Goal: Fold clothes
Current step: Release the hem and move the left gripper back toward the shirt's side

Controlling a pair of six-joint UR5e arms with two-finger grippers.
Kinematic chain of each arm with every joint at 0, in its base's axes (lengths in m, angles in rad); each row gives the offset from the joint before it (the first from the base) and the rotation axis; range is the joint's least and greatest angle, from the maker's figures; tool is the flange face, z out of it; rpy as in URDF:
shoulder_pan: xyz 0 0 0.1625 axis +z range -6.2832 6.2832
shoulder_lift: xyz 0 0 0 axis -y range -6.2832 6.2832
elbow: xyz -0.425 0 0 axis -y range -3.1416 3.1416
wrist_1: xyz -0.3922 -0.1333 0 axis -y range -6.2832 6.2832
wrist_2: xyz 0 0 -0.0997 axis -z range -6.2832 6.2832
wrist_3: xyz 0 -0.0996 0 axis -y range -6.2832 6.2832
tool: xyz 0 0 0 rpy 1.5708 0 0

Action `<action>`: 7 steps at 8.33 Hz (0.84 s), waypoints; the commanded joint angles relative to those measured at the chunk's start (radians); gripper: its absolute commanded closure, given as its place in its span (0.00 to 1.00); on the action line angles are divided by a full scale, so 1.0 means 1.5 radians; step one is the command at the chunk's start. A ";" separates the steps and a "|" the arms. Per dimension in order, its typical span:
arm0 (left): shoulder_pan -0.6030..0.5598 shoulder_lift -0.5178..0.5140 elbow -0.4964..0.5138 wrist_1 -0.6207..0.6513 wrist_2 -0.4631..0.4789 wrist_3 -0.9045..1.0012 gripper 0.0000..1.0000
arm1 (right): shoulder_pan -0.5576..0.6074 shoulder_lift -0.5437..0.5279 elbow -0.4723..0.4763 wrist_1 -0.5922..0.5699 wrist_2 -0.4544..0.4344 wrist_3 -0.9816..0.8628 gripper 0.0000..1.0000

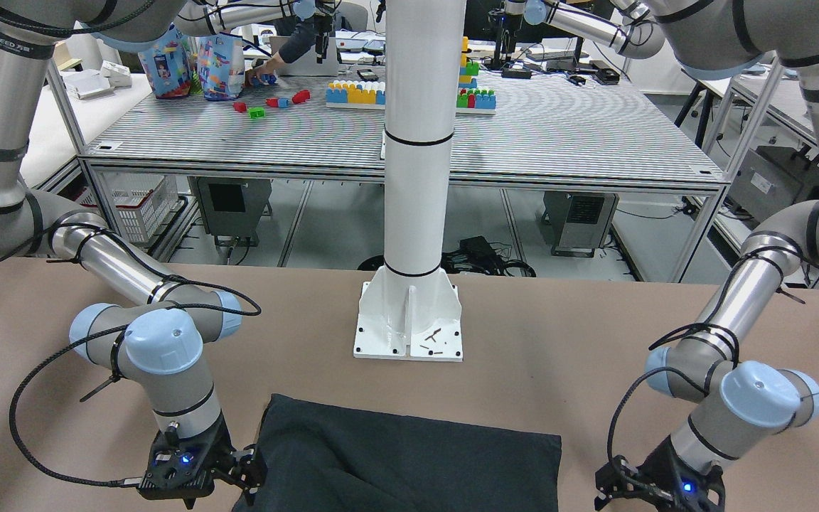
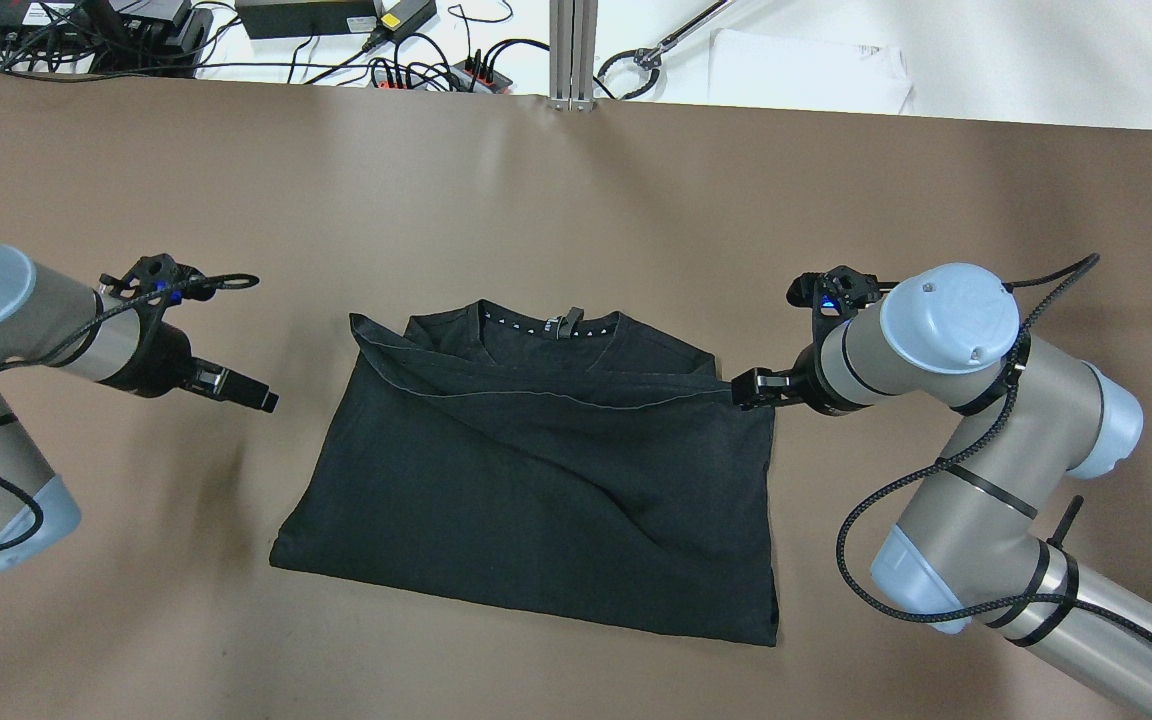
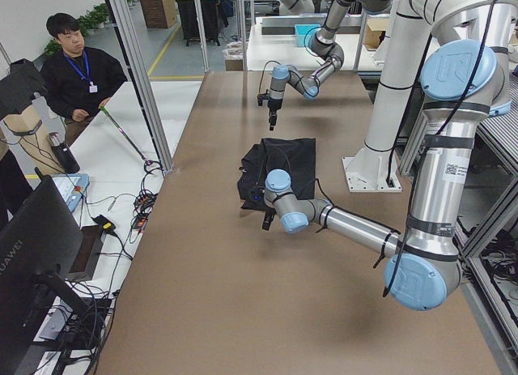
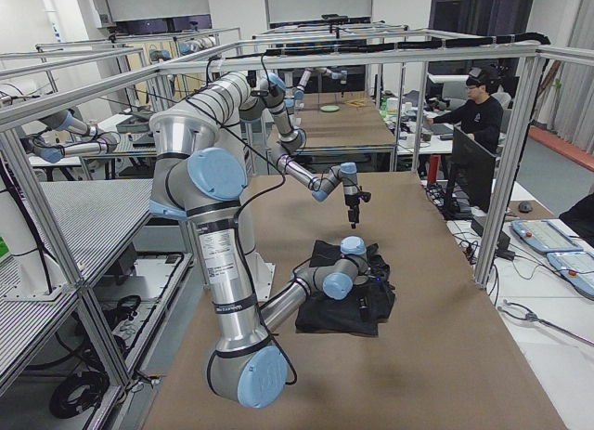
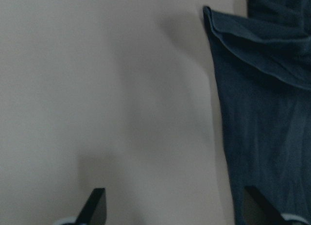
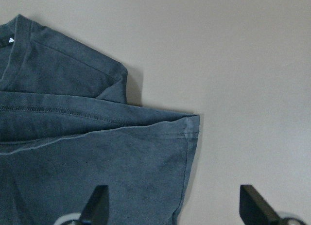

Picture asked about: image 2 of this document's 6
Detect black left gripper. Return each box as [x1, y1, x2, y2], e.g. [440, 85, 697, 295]
[100, 255, 279, 414]

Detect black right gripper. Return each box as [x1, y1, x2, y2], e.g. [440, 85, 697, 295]
[732, 265, 897, 416]

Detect red black power strip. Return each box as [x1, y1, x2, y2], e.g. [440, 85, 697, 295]
[364, 56, 515, 94]

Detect black power adapter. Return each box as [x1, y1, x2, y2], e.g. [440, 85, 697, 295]
[233, 1, 381, 40]

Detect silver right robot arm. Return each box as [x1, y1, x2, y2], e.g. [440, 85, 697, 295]
[732, 255, 1152, 717]

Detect black printed t-shirt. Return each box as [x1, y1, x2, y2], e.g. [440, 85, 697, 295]
[270, 300, 780, 646]

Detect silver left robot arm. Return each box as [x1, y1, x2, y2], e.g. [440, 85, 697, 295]
[0, 243, 278, 573]

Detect black grabber stick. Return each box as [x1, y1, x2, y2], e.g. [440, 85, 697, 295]
[594, 1, 736, 100]

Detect aluminium frame post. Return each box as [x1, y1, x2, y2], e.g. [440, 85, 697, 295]
[548, 0, 599, 111]

